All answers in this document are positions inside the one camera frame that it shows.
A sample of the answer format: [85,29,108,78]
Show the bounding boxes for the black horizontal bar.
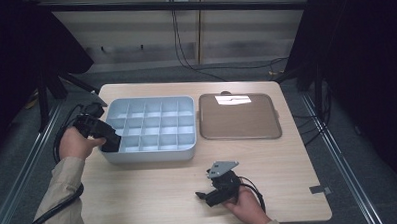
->
[37,0,309,21]

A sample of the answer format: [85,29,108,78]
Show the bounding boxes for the grey divided storage box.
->
[97,95,198,164]

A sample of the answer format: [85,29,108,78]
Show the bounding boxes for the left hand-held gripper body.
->
[73,91,116,140]

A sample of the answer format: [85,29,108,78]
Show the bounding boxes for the black curtain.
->
[0,0,99,160]
[282,0,397,200]

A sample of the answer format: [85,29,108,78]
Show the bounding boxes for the brown flat lid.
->
[198,88,283,142]

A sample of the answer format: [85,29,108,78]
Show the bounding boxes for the black metal stand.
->
[271,63,329,123]
[34,64,103,134]

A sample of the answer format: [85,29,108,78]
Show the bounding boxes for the right hand-held gripper cable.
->
[237,174,267,215]

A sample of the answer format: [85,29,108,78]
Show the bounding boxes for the black floor cables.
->
[290,80,335,148]

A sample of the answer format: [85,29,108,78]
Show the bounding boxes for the grey tape piece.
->
[308,184,332,195]

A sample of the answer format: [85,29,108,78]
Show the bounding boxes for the person's left hand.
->
[58,124,107,161]

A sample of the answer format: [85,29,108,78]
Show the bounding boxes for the hand-held gripper cable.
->
[237,174,267,215]
[14,103,89,224]

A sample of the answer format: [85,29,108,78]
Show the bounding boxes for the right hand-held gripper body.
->
[206,161,243,205]

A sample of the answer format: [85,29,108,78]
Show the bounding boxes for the metal floor rail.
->
[300,90,385,224]
[0,102,68,224]

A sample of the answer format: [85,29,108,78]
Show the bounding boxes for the black wall cable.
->
[171,5,289,84]

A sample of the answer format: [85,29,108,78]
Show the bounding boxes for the person's right hand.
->
[222,185,272,224]

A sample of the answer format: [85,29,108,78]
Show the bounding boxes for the left hand-held gripper cable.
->
[14,103,89,224]

